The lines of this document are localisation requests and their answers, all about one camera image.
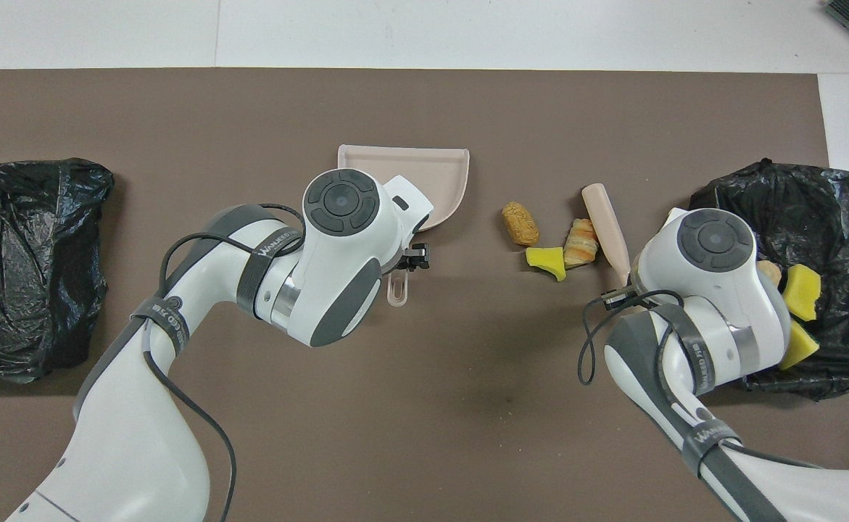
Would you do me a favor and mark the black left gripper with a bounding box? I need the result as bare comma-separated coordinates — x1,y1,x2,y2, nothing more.
398,243,431,273

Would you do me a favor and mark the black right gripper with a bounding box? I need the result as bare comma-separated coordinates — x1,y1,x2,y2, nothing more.
601,286,642,312

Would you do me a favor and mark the orange striped croissant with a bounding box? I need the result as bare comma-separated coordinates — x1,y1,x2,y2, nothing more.
563,217,600,270

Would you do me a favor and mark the beige brush with black bristles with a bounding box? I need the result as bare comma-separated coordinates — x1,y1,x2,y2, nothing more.
581,183,632,289

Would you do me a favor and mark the small yellow sponge wedge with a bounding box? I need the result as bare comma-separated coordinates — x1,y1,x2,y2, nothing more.
525,246,567,282

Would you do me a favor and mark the beige plastic dustpan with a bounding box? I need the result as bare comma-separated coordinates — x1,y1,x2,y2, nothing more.
336,144,471,307

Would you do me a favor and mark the brown oval bread roll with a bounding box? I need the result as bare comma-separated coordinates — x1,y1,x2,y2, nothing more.
502,202,540,247

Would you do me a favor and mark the yellow sponge with green layer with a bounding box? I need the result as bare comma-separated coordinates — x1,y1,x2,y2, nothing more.
782,264,823,323

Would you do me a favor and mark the notched yellow sponge piece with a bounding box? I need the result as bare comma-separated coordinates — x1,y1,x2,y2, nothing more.
778,320,821,371

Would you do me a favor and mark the black bag lined bin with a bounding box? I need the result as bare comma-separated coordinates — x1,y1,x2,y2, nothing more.
687,159,849,402
0,158,115,384

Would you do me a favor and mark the large brown table mat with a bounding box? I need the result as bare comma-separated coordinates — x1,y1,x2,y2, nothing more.
0,68,849,522

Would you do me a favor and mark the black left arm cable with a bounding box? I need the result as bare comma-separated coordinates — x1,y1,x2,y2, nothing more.
157,203,307,522

